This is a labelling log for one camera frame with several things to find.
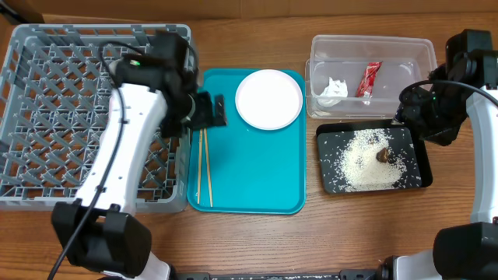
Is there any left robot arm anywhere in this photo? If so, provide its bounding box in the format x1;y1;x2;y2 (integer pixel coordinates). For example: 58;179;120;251
51;31;227;279

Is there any red snack wrapper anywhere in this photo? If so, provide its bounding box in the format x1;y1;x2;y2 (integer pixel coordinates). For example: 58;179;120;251
356;61;383;105

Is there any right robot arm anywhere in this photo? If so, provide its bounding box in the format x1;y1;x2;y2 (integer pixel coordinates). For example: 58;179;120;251
376;29;497;279

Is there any wooden chopstick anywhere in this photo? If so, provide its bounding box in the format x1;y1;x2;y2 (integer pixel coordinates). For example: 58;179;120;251
197;130;204;205
203;128;213;208

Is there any teal serving tray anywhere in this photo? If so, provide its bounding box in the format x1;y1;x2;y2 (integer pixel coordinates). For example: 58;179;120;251
187;68;307;215

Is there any white tissue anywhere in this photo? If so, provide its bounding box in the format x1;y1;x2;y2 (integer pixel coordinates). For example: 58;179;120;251
317;78;348;107

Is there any cooked white rice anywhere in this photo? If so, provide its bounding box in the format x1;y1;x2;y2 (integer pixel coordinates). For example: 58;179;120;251
321;128;422;193

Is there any black waste tray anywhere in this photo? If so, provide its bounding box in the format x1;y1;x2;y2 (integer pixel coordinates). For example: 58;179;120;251
315;118;434;195

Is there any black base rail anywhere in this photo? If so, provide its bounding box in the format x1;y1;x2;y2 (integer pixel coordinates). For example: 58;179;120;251
170;268;392;280

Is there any brown meat piece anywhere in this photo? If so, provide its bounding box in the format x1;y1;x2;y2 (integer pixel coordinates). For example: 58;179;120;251
376;147;390;163

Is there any clear plastic bin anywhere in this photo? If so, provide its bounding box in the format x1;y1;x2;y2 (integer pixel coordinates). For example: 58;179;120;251
305;35;437;120

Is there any grey dish rack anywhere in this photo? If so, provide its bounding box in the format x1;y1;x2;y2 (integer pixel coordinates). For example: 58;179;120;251
1;24;192;213

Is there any large white plate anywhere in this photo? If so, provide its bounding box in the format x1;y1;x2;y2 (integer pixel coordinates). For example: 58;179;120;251
235;69;303;131

